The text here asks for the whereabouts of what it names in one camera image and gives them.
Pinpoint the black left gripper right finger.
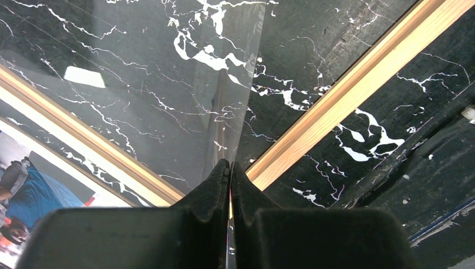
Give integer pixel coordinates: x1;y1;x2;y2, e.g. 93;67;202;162
230;163;419;268

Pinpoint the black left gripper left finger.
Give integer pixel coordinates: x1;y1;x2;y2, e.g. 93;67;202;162
17;159;230;268

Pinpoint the colour street photo print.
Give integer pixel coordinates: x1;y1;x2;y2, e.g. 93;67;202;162
1;122;131;268

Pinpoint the clear plastic cover sheet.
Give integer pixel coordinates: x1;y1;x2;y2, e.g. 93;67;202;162
1;1;271;193

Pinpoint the light wooden picture frame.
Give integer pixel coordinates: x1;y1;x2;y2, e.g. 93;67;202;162
1;1;474;207

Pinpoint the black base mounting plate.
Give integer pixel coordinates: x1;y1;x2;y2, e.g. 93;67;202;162
335;84;474;246

